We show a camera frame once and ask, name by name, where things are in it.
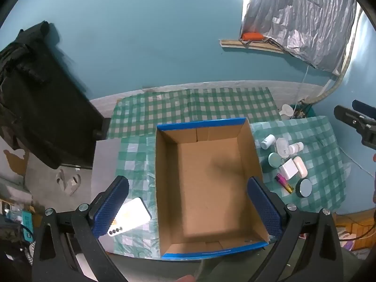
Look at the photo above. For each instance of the silver foil sheet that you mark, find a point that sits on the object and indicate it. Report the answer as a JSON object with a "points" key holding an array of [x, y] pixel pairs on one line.
{"points": [[299, 14]]}

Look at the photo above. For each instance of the white smartphone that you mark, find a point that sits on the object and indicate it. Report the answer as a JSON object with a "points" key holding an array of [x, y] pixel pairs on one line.
{"points": [[135, 217]]}

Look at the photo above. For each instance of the white funnel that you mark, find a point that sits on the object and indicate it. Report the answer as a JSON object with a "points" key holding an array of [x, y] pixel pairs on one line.
{"points": [[287, 110]]}

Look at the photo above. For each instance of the beige pipe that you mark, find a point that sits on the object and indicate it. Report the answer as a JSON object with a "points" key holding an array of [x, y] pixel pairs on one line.
{"points": [[346, 61]]}

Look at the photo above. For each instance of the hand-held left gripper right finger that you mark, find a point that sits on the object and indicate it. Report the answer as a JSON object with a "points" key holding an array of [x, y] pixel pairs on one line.
{"points": [[263, 208]]}

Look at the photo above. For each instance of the orange object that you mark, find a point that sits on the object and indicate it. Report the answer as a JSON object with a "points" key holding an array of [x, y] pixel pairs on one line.
{"points": [[251, 36]]}

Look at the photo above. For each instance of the black round speaker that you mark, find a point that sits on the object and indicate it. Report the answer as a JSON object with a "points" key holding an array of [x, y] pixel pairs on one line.
{"points": [[304, 187]]}

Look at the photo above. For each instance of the purple and yellow lighter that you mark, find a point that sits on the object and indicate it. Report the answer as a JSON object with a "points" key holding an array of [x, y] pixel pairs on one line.
{"points": [[283, 183]]}

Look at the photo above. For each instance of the clear octagonal box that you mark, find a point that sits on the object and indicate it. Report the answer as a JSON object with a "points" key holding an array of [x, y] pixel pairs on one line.
{"points": [[283, 147]]}

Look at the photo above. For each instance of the wooden wall shelf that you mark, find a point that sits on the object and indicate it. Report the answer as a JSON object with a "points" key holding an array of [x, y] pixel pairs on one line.
{"points": [[252, 46]]}

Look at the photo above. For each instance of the blue-edged cardboard box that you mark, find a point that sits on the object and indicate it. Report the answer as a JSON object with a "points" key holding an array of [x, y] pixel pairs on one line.
{"points": [[205, 182]]}

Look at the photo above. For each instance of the teal cylinder container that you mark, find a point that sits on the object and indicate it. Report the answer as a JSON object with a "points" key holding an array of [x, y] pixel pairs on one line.
{"points": [[274, 161]]}

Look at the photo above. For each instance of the white pill bottle red label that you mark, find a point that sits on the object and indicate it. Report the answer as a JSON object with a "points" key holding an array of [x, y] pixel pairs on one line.
{"points": [[296, 148]]}

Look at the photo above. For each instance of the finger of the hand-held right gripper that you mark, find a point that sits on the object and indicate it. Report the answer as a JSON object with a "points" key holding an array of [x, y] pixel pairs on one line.
{"points": [[349, 117], [364, 107]]}

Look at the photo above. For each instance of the teal carton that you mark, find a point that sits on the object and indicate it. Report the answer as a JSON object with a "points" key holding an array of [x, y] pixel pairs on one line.
{"points": [[28, 223]]}

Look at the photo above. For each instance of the white earbuds case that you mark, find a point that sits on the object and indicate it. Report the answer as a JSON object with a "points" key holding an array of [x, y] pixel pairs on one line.
{"points": [[300, 167]]}

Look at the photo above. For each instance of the white slipper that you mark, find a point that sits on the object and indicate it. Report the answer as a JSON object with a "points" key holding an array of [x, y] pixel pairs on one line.
{"points": [[61, 179], [75, 184]]}

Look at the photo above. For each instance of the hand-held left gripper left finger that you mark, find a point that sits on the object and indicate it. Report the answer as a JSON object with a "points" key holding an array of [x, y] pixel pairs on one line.
{"points": [[110, 208]]}

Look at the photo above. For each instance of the green checkered tablecloth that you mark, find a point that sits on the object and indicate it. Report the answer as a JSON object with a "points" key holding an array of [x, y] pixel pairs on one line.
{"points": [[320, 158], [176, 105]]}

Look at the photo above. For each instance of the white charger cube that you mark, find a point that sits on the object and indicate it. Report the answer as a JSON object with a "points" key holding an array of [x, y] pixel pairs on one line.
{"points": [[288, 169]]}

